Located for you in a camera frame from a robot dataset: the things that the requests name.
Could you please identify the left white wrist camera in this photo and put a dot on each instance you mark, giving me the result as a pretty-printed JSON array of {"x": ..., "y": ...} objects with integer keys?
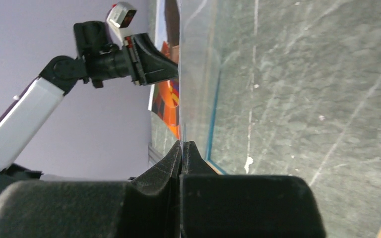
[{"x": 119, "y": 18}]

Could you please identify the hot air balloon photo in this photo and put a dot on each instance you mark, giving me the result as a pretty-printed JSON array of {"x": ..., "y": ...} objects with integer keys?
[{"x": 164, "y": 96}]

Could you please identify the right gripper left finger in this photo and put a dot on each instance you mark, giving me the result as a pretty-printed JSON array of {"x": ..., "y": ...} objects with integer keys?
[{"x": 144, "y": 207}]

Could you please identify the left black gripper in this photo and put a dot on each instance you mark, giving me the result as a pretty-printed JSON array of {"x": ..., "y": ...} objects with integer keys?
[{"x": 146, "y": 64}]

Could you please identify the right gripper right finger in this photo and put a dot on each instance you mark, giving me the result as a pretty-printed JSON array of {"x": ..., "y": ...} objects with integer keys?
[{"x": 242, "y": 206}]

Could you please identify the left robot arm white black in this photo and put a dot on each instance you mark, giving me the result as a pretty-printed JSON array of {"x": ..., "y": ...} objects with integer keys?
[{"x": 98, "y": 59}]

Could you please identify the clear plastic sheet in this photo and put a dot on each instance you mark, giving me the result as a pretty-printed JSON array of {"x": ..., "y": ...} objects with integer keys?
[{"x": 199, "y": 68}]

